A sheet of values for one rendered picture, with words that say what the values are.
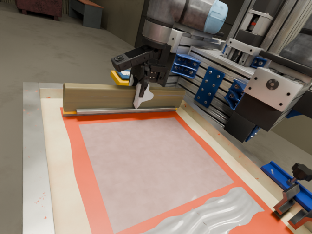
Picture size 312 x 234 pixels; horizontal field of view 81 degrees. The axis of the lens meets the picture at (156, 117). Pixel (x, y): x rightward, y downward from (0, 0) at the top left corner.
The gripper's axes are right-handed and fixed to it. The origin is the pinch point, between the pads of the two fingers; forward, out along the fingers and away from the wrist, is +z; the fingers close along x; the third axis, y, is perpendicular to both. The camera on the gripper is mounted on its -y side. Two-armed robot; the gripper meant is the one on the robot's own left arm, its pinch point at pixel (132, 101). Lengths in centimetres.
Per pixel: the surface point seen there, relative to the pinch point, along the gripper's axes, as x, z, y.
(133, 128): -7.9, 4.8, -1.9
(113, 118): -2.3, 4.8, -6.4
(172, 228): -37.5, 4.0, -6.9
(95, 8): 628, 42, 154
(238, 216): -41.2, 4.0, 8.8
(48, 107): 5.2, 4.9, -23.5
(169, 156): -21.1, 4.7, 3.6
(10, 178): 61, 100, -43
